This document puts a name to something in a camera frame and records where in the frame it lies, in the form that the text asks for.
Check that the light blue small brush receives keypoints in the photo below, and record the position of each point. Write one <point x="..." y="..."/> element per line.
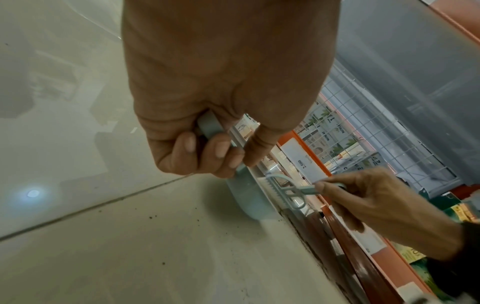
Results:
<point x="285" y="190"/>

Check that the black wristband with markers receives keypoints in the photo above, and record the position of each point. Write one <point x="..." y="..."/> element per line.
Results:
<point x="465" y="261"/>

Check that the person's left hand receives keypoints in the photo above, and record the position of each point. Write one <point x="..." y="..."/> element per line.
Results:
<point x="225" y="74"/>

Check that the store shelf with red edge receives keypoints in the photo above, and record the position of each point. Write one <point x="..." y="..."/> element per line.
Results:
<point x="405" y="59"/>

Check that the person's right hand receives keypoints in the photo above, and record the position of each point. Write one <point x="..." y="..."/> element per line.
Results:
<point x="386" y="204"/>

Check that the light blue plastic dustpan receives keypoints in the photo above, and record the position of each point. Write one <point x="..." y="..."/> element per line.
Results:
<point x="251" y="196"/>

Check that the beige tiled floor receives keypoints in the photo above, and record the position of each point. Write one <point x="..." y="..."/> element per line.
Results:
<point x="112" y="252"/>

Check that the row of white price labels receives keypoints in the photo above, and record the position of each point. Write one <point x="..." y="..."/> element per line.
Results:
<point x="303" y="160"/>

